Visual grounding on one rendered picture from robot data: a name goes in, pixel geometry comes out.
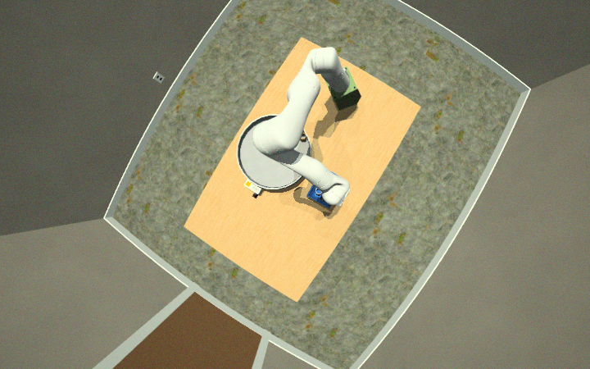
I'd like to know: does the blue crate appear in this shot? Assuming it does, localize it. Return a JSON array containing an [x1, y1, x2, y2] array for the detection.
[[307, 185, 331, 208]]

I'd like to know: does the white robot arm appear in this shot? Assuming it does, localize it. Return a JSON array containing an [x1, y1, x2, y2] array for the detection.
[[252, 48, 350, 207]]

